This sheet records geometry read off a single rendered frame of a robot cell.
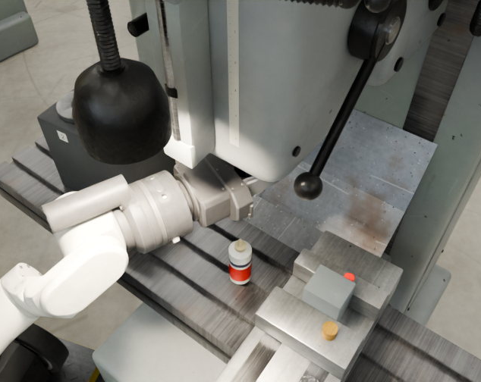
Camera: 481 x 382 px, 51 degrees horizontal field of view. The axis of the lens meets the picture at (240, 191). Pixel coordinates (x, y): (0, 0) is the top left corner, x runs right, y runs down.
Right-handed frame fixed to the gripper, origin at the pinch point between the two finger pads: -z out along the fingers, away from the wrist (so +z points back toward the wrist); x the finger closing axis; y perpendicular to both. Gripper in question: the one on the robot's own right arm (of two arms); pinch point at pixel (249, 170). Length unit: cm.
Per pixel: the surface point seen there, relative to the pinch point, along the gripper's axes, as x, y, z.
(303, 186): -14.7, -12.1, 3.0
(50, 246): 106, 122, 29
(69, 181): 39, 27, 19
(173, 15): -5.9, -28.7, 11.5
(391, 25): -10.7, -24.4, -8.6
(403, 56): -5.8, -15.3, -17.8
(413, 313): -1, 102, -66
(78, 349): 33, 82, 33
